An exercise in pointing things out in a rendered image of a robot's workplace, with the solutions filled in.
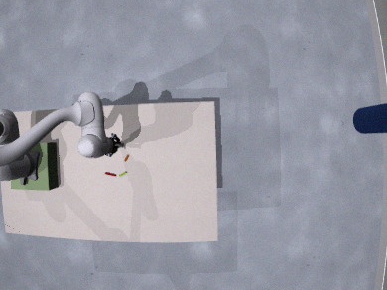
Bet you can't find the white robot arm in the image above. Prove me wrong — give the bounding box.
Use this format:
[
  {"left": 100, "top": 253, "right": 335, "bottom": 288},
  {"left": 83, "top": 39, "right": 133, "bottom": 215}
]
[{"left": 0, "top": 92, "right": 113, "bottom": 185}]

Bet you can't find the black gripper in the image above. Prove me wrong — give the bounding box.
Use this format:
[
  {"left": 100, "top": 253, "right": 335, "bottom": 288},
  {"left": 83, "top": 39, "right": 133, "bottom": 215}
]
[{"left": 106, "top": 133, "right": 124, "bottom": 157}]

